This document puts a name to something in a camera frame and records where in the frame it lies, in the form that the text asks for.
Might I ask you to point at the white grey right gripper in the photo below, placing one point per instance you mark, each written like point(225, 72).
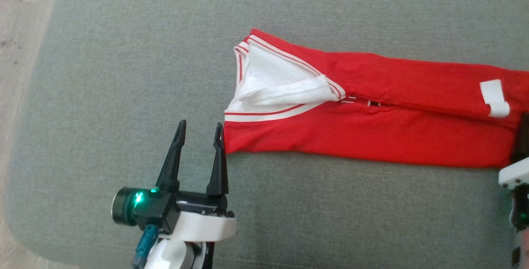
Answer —
point(521, 186)

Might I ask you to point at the large grey sofa seat cushion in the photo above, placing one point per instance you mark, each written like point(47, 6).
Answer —
point(124, 74)

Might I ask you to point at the red white sports garment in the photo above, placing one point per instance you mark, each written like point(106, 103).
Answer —
point(372, 108)

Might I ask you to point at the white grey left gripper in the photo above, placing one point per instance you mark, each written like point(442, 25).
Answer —
point(182, 215)

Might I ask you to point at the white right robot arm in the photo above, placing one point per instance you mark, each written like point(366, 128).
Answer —
point(521, 250)

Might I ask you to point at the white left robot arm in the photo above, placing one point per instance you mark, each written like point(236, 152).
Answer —
point(177, 256)

